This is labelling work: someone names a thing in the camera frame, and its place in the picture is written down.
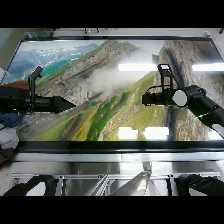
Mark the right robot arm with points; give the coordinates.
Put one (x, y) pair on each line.
(201, 104)

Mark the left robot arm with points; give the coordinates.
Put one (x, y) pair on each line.
(13, 100)

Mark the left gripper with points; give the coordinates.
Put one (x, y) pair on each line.
(48, 104)

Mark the silver frame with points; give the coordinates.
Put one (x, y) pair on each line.
(100, 166)

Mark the white garment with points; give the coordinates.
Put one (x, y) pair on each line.
(8, 137)

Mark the blue garment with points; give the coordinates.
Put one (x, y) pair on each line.
(10, 119)

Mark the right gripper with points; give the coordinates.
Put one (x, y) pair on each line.
(156, 99)

